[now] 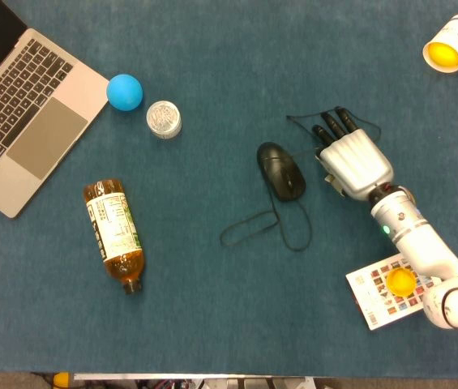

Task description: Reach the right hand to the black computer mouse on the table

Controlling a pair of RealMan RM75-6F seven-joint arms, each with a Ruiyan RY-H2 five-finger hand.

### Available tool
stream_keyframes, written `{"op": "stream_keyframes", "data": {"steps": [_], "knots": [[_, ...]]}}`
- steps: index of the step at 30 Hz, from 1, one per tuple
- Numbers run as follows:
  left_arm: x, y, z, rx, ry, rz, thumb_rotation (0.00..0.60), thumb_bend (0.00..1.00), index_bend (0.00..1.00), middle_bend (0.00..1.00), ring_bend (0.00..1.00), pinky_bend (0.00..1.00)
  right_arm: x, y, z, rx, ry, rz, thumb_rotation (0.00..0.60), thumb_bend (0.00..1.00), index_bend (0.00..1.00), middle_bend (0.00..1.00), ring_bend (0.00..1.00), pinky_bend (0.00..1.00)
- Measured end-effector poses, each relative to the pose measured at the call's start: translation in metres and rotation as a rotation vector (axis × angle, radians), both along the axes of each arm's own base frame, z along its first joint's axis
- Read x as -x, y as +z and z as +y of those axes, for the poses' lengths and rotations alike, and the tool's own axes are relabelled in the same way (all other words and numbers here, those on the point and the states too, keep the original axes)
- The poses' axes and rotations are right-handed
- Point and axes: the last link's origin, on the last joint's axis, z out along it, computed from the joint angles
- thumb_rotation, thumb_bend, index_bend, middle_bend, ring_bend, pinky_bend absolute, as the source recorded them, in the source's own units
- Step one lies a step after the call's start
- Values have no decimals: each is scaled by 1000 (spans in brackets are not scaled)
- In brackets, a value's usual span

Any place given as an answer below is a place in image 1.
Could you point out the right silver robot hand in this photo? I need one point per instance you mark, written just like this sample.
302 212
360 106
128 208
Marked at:
358 160

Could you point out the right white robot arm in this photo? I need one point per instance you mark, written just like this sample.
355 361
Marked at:
423 243

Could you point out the black computer mouse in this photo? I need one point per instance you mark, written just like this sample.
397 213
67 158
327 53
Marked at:
282 172

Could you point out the yellow ball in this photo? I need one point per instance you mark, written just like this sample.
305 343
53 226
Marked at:
401 281

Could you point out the blue table cloth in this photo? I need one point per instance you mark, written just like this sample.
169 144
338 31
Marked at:
228 186

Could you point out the white picture card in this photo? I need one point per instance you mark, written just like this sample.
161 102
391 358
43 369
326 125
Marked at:
378 296

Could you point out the white paper cup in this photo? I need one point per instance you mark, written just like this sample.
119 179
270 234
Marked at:
453 38

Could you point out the clear jar of clips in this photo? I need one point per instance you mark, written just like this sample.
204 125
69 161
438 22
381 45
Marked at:
164 120

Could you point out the blue ball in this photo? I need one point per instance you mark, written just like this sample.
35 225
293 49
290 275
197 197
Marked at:
125 92

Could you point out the amber tea bottle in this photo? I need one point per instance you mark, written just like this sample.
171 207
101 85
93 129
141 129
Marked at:
114 231

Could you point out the silver laptop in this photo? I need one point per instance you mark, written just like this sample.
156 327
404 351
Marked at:
22 121

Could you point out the yellow round cap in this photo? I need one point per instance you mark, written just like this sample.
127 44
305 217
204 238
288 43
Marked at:
61 380

